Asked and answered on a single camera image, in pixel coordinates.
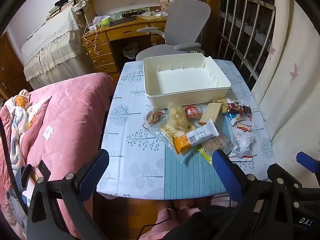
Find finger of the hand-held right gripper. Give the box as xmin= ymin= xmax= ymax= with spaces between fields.
xmin=280 ymin=151 xmax=320 ymax=202

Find red round snack packet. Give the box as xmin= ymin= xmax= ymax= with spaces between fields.
xmin=184 ymin=104 xmax=202 ymax=119

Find brown wooden door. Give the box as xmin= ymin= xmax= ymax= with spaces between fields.
xmin=0 ymin=32 xmax=33 ymax=100

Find small yellow snack packet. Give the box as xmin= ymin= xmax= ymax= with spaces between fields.
xmin=217 ymin=98 xmax=229 ymax=113

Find black keyboard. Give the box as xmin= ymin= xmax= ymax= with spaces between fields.
xmin=109 ymin=17 xmax=137 ymax=27

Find yellow green snack packet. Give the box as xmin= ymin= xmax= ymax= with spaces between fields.
xmin=197 ymin=146 xmax=215 ymax=165

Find brown chocolate packet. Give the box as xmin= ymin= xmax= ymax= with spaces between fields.
xmin=226 ymin=99 xmax=252 ymax=117

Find orange white snack bar packet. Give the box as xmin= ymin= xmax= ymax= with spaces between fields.
xmin=172 ymin=119 xmax=220 ymax=155

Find pink blanket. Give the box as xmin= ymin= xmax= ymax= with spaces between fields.
xmin=0 ymin=72 xmax=114 ymax=240

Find white floral curtain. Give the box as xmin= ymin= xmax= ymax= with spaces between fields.
xmin=251 ymin=0 xmax=320 ymax=180

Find floral hanging pouch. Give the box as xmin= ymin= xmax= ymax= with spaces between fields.
xmin=75 ymin=0 xmax=89 ymax=15

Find white lace cover cloth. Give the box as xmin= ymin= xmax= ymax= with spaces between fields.
xmin=21 ymin=9 xmax=97 ymax=90

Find red white snack packet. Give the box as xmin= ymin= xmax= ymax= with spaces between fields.
xmin=236 ymin=120 xmax=253 ymax=132

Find wooden desk with drawers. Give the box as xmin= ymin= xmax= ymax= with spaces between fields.
xmin=81 ymin=17 xmax=168 ymax=74

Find blue white snack packet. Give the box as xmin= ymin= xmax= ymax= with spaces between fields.
xmin=226 ymin=112 xmax=244 ymax=127

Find yellow chips clear packet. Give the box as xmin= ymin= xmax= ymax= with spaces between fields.
xmin=166 ymin=103 xmax=189 ymax=130

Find stack of books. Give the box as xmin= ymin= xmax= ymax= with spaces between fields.
xmin=46 ymin=0 xmax=75 ymax=22

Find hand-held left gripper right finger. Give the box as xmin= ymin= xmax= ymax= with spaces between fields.
xmin=212 ymin=150 xmax=295 ymax=240

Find nut snack clear packet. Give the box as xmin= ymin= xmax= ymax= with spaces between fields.
xmin=142 ymin=107 xmax=167 ymax=130

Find metal window grille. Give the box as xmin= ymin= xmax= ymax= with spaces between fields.
xmin=216 ymin=0 xmax=277 ymax=80

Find white packet red edge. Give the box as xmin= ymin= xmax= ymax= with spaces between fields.
xmin=229 ymin=130 xmax=257 ymax=161

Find beige cracker packet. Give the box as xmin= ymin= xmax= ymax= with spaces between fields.
xmin=197 ymin=102 xmax=224 ymax=126

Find person's legs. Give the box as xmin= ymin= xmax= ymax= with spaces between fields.
xmin=139 ymin=205 xmax=238 ymax=240

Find tree print tablecloth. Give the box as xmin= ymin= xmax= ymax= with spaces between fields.
xmin=96 ymin=59 xmax=275 ymax=200

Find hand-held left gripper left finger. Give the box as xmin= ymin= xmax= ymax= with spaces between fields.
xmin=26 ymin=149 xmax=110 ymax=240

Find cream packet with yellow print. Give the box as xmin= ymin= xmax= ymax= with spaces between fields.
xmin=147 ymin=124 xmax=198 ymax=155

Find brown biscuit clear packet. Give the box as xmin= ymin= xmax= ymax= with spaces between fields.
xmin=204 ymin=132 xmax=234 ymax=155

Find black cable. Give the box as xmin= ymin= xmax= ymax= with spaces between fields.
xmin=0 ymin=119 xmax=28 ymax=217

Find white plastic storage box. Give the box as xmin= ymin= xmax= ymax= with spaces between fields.
xmin=142 ymin=52 xmax=232 ymax=107

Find cartoon printed blanket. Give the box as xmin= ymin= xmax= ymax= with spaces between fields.
xmin=0 ymin=89 xmax=52 ymax=170

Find grey office chair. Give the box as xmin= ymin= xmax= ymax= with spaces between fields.
xmin=136 ymin=0 xmax=212 ymax=62

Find white power cable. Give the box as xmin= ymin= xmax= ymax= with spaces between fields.
xmin=84 ymin=24 xmax=100 ymax=55

